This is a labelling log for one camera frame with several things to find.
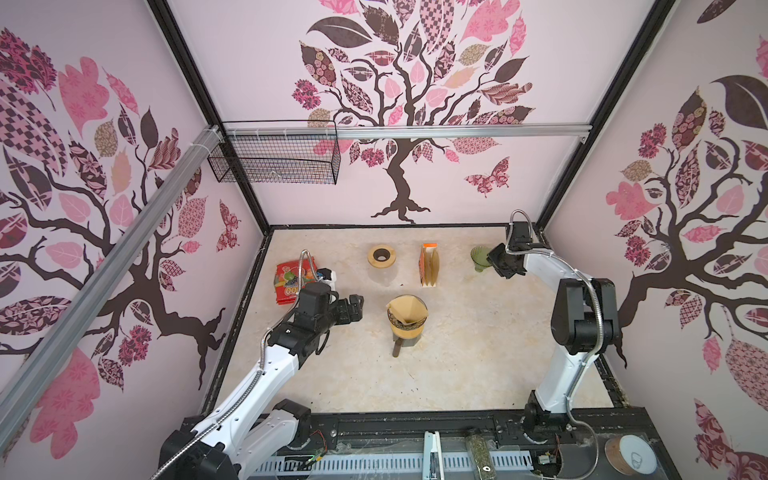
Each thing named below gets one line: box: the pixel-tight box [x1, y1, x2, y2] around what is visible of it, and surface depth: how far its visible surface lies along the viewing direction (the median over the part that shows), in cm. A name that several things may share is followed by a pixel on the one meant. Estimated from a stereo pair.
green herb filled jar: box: [465, 434, 497, 480], surface depth 69 cm
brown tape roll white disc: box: [604, 434, 658, 476], surface depth 68 cm
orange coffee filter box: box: [418, 242, 440, 287], surface depth 105 cm
